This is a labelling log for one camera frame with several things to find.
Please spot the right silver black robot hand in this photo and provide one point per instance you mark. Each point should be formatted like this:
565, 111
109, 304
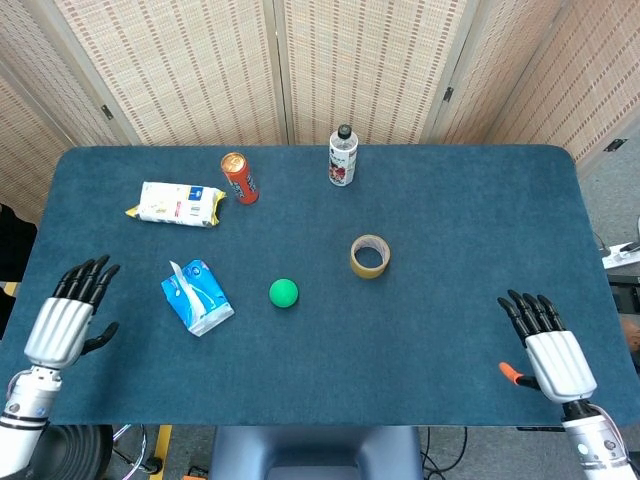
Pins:
560, 356

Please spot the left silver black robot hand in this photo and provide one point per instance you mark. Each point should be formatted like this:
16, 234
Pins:
59, 326

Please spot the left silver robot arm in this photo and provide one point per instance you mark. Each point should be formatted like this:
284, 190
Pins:
22, 419

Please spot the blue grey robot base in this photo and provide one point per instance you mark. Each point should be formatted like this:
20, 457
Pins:
315, 452

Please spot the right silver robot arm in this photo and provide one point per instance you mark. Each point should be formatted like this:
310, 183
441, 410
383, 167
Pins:
595, 441

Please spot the blue tissue pack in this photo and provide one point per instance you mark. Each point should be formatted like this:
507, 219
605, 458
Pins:
196, 296

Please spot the white and yellow snack packet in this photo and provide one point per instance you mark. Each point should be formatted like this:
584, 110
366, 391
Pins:
175, 205

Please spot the white power strip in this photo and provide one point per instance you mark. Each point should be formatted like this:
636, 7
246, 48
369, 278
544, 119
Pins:
621, 254

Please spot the black round stool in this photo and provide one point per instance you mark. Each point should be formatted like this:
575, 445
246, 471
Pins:
70, 452

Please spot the blue table mat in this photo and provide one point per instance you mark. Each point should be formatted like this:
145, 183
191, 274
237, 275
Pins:
350, 325

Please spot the yellow tape roll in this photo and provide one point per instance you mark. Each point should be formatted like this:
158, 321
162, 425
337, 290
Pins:
370, 256

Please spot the green ball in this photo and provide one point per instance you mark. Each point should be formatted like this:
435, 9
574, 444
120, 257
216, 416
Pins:
284, 292

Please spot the red orange drink can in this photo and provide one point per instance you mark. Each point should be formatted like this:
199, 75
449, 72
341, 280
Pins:
240, 178

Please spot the clear plastic bottle black cap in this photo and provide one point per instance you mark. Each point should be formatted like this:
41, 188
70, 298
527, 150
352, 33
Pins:
342, 157

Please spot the beige folding screen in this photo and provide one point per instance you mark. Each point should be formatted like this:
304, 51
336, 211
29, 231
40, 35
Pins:
320, 70

